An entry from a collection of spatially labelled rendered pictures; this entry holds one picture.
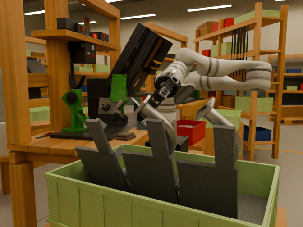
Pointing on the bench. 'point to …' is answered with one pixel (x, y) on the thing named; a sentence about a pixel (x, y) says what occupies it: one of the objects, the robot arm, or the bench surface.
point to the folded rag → (125, 135)
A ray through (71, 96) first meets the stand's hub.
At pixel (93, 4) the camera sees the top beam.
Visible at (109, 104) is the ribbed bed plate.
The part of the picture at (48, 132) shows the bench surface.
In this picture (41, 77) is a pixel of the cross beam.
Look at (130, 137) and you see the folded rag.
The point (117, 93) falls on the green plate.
